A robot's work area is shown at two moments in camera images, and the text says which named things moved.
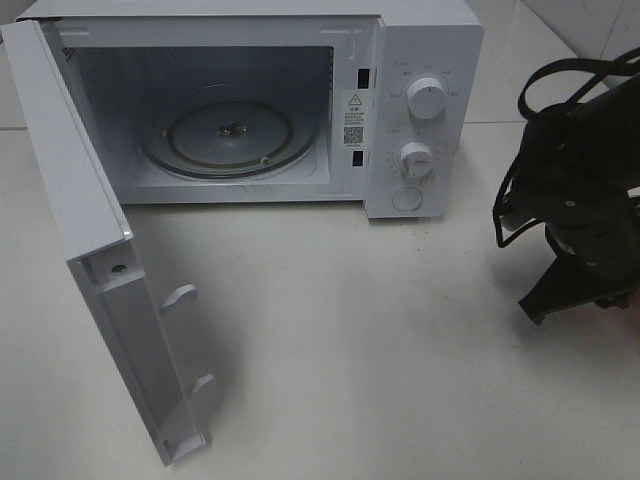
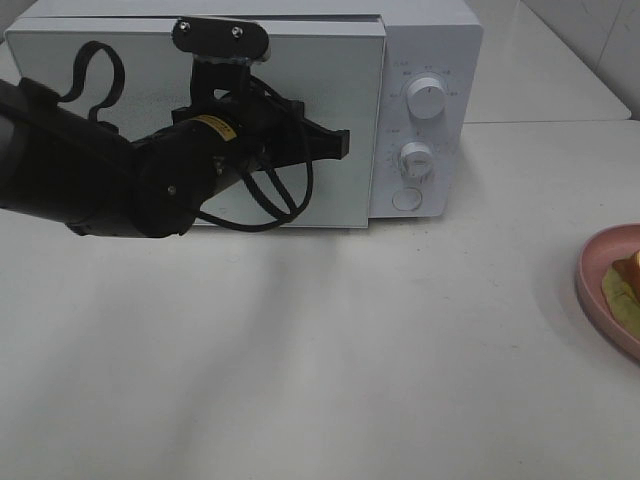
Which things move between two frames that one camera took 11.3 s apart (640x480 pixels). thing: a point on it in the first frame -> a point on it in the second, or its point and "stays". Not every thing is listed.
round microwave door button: [407, 199] stays
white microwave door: [97, 241] -> [336, 69]
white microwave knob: [426, 97] stays
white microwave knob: [416, 159] stays
